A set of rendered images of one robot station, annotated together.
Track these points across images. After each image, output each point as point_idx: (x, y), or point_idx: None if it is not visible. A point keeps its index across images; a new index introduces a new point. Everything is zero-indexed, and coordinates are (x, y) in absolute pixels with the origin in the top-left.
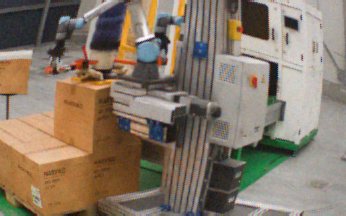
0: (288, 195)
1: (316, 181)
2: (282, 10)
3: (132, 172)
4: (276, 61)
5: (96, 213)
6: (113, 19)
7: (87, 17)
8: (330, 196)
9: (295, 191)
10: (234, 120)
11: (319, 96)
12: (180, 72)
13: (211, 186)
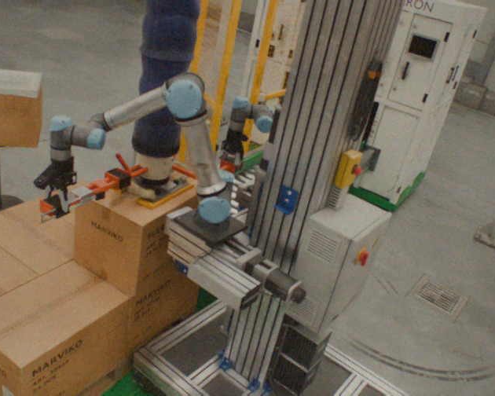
0: (387, 311)
1: (433, 286)
2: (413, 25)
3: (191, 284)
4: (377, 100)
5: (130, 364)
6: (165, 111)
7: (111, 122)
8: (467, 339)
9: (398, 303)
10: (323, 304)
11: (436, 133)
12: (257, 218)
13: (284, 352)
